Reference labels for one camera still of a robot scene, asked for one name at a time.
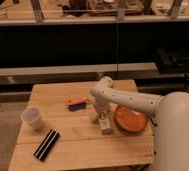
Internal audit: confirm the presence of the white bottle with label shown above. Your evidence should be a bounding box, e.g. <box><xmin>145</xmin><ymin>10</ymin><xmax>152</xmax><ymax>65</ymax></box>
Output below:
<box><xmin>99</xmin><ymin>113</ymin><xmax>112</xmax><ymax>135</ymax></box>

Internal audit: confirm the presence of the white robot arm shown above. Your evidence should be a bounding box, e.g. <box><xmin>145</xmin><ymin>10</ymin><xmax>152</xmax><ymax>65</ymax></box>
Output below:
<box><xmin>90</xmin><ymin>76</ymin><xmax>189</xmax><ymax>171</ymax></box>

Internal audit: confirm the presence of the orange and blue toy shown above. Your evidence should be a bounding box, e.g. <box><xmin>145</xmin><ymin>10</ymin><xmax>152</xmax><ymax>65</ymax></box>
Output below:
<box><xmin>68</xmin><ymin>98</ymin><xmax>92</xmax><ymax>112</ymax></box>

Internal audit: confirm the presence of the wooden folding table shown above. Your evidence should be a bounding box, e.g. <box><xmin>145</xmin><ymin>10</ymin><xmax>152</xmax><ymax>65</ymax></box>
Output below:
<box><xmin>9</xmin><ymin>82</ymin><xmax>154</xmax><ymax>171</ymax></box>

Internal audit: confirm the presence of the translucent white plastic cup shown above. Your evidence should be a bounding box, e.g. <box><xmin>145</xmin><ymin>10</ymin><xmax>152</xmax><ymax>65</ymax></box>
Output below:
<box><xmin>21</xmin><ymin>107</ymin><xmax>43</xmax><ymax>130</ymax></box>

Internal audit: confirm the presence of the black striped rectangular block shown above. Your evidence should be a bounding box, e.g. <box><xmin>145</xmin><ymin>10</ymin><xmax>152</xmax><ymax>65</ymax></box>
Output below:
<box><xmin>33</xmin><ymin>129</ymin><xmax>60</xmax><ymax>161</ymax></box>

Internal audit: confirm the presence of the metal shelf rail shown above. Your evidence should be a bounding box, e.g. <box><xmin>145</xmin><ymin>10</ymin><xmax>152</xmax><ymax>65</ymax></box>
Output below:
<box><xmin>0</xmin><ymin>62</ymin><xmax>157</xmax><ymax>85</ymax></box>

